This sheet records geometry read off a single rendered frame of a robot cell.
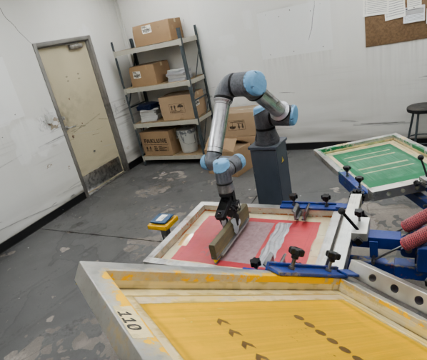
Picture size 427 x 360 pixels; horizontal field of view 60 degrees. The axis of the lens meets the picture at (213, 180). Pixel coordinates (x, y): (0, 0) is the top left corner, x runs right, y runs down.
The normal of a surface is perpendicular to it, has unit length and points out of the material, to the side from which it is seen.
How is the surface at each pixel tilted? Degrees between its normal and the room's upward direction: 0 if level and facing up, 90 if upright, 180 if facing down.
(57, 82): 90
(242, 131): 91
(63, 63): 90
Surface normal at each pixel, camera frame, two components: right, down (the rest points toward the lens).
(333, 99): -0.43, 0.42
